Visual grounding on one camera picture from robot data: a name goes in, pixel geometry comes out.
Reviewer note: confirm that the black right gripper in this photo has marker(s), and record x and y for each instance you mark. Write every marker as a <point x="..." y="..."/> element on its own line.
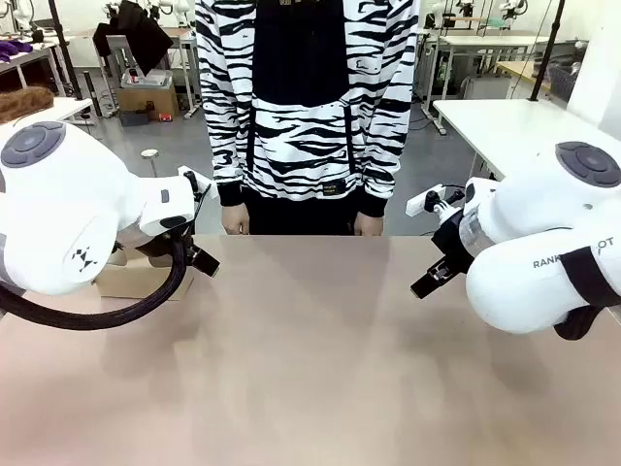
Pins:
<point x="452" y="238"/>

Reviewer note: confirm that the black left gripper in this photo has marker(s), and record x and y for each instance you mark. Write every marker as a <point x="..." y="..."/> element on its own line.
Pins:
<point x="155" y="253"/>

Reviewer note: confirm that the person's left forearm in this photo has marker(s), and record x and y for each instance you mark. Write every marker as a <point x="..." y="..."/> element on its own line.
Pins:
<point x="388" y="155"/>

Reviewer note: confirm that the person's right forearm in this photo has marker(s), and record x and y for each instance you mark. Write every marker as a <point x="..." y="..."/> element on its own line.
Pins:
<point x="220" y="145"/>

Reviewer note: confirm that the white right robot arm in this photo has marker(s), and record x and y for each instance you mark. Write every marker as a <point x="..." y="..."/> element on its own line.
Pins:
<point x="524" y="218"/>

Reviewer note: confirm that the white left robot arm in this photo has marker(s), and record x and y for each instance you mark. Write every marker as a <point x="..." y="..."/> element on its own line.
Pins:
<point x="58" y="209"/>

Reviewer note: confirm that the person's right hand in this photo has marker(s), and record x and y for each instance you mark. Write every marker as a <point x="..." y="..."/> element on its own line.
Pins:
<point x="236" y="221"/>

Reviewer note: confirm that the person's left hand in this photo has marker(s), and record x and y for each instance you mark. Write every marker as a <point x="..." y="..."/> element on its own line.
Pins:
<point x="371" y="227"/>

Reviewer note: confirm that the round metal stool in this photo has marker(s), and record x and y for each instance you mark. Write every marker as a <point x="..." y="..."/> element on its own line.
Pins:
<point x="149" y="155"/>

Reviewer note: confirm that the large white table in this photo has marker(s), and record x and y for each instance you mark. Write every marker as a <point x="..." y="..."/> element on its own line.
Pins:
<point x="495" y="121"/>

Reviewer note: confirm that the cardboard box on floor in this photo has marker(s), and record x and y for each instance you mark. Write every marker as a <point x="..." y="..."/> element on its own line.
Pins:
<point x="145" y="99"/>

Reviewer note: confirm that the person in zebra hoodie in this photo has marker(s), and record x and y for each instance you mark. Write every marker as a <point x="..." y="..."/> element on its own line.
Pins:
<point x="301" y="97"/>

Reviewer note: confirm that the grey flat box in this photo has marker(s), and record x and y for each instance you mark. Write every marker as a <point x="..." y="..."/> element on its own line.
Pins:
<point x="145" y="78"/>

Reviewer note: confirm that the small white table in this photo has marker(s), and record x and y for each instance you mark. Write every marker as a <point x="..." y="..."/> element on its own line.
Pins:
<point x="68" y="108"/>

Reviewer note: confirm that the black cloth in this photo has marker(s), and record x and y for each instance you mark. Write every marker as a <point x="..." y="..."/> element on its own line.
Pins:
<point x="140" y="34"/>

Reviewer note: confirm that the black mesh basket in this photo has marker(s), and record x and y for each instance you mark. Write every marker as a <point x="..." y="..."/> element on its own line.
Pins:
<point x="563" y="80"/>

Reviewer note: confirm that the brown furry object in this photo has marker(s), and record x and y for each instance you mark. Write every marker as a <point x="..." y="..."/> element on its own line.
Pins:
<point x="24" y="103"/>

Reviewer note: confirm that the black stand pole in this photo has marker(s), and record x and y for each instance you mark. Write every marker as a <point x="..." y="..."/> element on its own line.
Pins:
<point x="65" y="48"/>
<point x="547" y="48"/>

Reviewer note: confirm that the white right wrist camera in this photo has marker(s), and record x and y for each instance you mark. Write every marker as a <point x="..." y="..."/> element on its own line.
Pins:
<point x="422" y="201"/>

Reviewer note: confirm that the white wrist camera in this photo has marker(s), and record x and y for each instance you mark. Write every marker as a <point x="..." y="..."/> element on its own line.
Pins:
<point x="186" y="177"/>
<point x="422" y="201"/>

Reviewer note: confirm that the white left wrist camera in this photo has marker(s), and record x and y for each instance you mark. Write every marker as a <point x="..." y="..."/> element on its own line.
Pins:
<point x="186" y="177"/>

